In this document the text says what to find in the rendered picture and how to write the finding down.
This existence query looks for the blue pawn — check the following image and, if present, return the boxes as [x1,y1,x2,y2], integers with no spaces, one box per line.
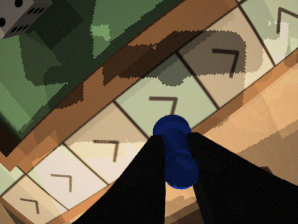
[153,115,200,189]

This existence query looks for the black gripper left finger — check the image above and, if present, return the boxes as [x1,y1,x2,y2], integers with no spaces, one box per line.
[72,135,166,224]

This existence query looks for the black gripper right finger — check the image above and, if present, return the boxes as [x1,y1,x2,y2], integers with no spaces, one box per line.
[186,132,298,224]

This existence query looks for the white die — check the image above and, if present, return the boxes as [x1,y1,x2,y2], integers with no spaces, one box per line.
[0,0,53,39]

